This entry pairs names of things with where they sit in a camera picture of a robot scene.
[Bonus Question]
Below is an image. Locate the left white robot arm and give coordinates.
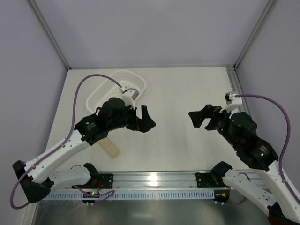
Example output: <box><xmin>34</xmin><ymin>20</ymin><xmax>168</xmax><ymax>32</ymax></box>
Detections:
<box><xmin>13</xmin><ymin>97</ymin><xmax>156</xmax><ymax>203</ymax></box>

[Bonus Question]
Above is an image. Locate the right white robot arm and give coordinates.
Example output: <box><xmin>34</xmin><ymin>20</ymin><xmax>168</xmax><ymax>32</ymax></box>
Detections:
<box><xmin>188</xmin><ymin>105</ymin><xmax>300</xmax><ymax>225</ymax></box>

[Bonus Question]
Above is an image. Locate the white perforated plastic basket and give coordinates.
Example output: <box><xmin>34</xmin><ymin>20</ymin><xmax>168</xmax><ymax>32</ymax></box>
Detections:
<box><xmin>86</xmin><ymin>69</ymin><xmax>146</xmax><ymax>113</ymax></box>

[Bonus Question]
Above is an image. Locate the beige wooden cutlery tray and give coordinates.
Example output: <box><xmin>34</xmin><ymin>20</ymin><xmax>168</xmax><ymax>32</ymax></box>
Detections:
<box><xmin>98</xmin><ymin>138</ymin><xmax>120</xmax><ymax>159</ymax></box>

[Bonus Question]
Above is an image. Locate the right black controller board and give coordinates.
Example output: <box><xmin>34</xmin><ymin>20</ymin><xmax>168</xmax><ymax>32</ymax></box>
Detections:
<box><xmin>213</xmin><ymin>192</ymin><xmax>230</xmax><ymax>206</ymax></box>

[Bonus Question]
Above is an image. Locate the black controller board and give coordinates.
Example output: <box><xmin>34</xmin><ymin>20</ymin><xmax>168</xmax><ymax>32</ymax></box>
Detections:
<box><xmin>213</xmin><ymin>192</ymin><xmax>230</xmax><ymax>206</ymax></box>
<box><xmin>82</xmin><ymin>191</ymin><xmax>100</xmax><ymax>206</ymax></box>

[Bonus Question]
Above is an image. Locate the left black controller board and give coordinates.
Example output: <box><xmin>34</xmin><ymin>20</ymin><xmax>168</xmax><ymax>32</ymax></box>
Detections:
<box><xmin>82</xmin><ymin>191</ymin><xmax>100</xmax><ymax>206</ymax></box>

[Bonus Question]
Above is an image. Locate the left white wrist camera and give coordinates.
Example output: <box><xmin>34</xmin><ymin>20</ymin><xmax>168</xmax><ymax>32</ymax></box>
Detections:
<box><xmin>121</xmin><ymin>88</ymin><xmax>139</xmax><ymax>109</ymax></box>

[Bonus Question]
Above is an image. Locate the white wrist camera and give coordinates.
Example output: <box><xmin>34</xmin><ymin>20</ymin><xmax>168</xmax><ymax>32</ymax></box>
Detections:
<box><xmin>220</xmin><ymin>91</ymin><xmax>243</xmax><ymax>112</ymax></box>
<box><xmin>121</xmin><ymin>88</ymin><xmax>139</xmax><ymax>109</ymax></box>

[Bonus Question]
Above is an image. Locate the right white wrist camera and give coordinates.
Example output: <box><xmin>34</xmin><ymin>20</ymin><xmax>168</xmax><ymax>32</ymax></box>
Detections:
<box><xmin>220</xmin><ymin>91</ymin><xmax>243</xmax><ymax>112</ymax></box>

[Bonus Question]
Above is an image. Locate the right side aluminium rail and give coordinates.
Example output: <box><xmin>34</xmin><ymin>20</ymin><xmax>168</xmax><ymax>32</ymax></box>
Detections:
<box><xmin>225</xmin><ymin>65</ymin><xmax>250</xmax><ymax>114</ymax></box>

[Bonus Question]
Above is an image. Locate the aluminium rail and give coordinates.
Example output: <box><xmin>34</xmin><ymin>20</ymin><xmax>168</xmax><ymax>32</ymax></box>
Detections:
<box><xmin>93</xmin><ymin>170</ymin><xmax>258</xmax><ymax>189</ymax></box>
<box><xmin>225</xmin><ymin>65</ymin><xmax>250</xmax><ymax>114</ymax></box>

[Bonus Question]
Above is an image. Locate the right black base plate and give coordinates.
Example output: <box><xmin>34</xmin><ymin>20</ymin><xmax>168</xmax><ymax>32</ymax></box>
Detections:
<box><xmin>195</xmin><ymin>172</ymin><xmax>226</xmax><ymax>188</ymax></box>

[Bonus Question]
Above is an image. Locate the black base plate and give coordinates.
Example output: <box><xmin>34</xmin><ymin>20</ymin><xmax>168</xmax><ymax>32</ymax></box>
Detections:
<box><xmin>195</xmin><ymin>172</ymin><xmax>226</xmax><ymax>188</ymax></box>
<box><xmin>93</xmin><ymin>173</ymin><xmax>114</xmax><ymax>190</ymax></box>

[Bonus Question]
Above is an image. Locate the aluminium front rail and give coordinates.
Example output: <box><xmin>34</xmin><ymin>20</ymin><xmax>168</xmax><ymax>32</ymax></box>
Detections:
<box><xmin>93</xmin><ymin>170</ymin><xmax>258</xmax><ymax>189</ymax></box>

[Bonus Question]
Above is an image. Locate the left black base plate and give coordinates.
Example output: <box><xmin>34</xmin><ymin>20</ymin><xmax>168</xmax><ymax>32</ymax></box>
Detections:
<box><xmin>93</xmin><ymin>173</ymin><xmax>114</xmax><ymax>190</ymax></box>

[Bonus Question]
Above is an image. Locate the slotted grey cable duct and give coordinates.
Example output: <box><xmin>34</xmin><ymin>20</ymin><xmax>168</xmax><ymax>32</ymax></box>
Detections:
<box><xmin>44</xmin><ymin>189</ymin><xmax>215</xmax><ymax>201</ymax></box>

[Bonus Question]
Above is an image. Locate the right aluminium corner post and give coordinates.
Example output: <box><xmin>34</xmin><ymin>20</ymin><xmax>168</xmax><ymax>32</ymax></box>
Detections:
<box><xmin>233</xmin><ymin>0</ymin><xmax>278</xmax><ymax>70</ymax></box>

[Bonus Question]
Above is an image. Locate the aluminium corner post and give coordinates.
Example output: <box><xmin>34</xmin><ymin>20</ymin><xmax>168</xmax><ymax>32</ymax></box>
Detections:
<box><xmin>27</xmin><ymin>0</ymin><xmax>71</xmax><ymax>70</ymax></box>
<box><xmin>233</xmin><ymin>0</ymin><xmax>278</xmax><ymax>70</ymax></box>

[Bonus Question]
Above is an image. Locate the left aluminium corner post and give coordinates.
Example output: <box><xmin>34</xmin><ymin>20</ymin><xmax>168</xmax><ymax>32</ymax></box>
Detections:
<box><xmin>27</xmin><ymin>0</ymin><xmax>71</xmax><ymax>70</ymax></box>

